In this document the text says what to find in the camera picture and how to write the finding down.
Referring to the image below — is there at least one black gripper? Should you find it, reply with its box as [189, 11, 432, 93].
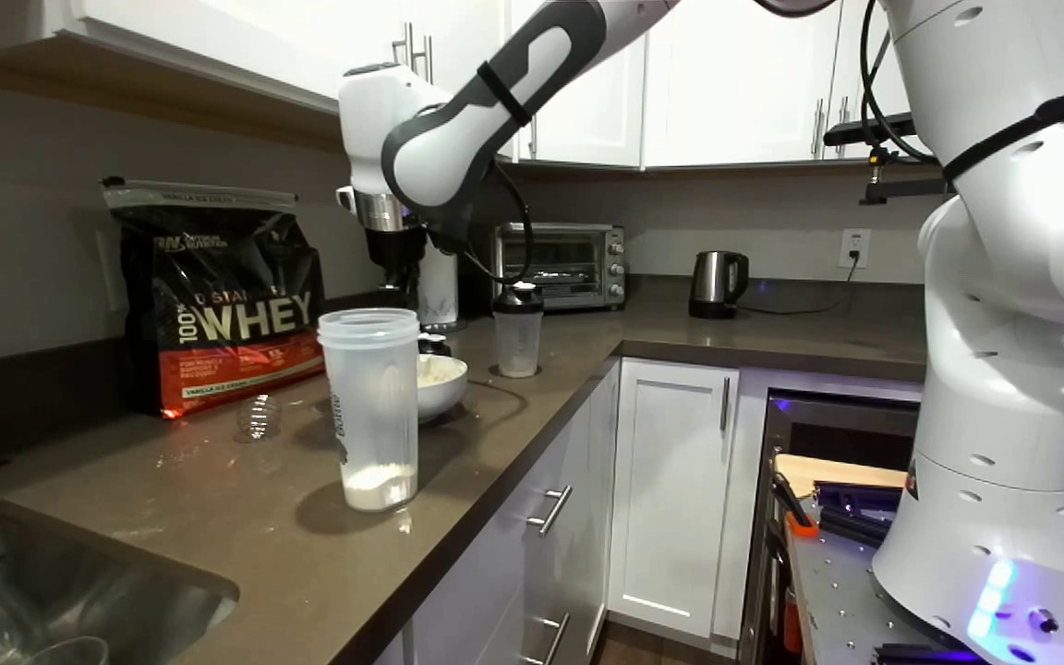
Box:
[367, 224, 427, 309]

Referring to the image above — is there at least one white bowl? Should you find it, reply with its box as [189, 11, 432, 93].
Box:
[415, 352, 471, 427]

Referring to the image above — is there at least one clear open shaker bottle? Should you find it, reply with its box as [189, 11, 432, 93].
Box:
[314, 305, 426, 516]

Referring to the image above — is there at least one black red whey bag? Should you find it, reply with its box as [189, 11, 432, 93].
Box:
[99, 176, 330, 426]

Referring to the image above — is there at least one silver toaster oven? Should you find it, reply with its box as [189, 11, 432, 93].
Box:
[488, 217, 631, 315]

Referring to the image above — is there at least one white upper cabinet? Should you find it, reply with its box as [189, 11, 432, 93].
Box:
[0, 0, 443, 160]
[498, 0, 931, 175]

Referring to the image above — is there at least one steel electric kettle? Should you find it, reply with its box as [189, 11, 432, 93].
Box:
[688, 247, 753, 320]

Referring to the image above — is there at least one white base cabinet run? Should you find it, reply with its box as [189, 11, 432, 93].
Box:
[368, 363, 621, 665]

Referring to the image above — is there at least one white corner cabinet door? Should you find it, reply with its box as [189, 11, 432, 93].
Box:
[608, 353, 764, 650]

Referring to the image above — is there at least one stainless steel sink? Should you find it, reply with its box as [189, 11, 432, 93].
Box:
[0, 496, 245, 665]

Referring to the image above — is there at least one orange black clamp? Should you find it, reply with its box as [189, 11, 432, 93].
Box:
[764, 465, 825, 543]
[779, 588, 809, 656]

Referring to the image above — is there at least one wooden board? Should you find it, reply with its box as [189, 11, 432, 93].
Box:
[770, 451, 911, 501]

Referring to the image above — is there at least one silver drawer handle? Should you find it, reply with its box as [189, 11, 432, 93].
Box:
[523, 484, 575, 537]
[516, 614, 569, 665]

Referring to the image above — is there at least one black kettle power cord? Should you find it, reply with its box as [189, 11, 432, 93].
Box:
[742, 252, 864, 318]

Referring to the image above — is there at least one white wall outlet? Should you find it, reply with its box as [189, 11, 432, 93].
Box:
[839, 224, 875, 272]

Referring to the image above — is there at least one black camera on stand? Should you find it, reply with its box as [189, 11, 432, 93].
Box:
[821, 106, 949, 209]

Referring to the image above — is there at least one black metal rail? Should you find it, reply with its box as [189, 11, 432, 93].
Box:
[809, 481, 911, 547]

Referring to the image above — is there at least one robot mounting base plate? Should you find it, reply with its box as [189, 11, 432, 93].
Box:
[785, 529, 970, 665]

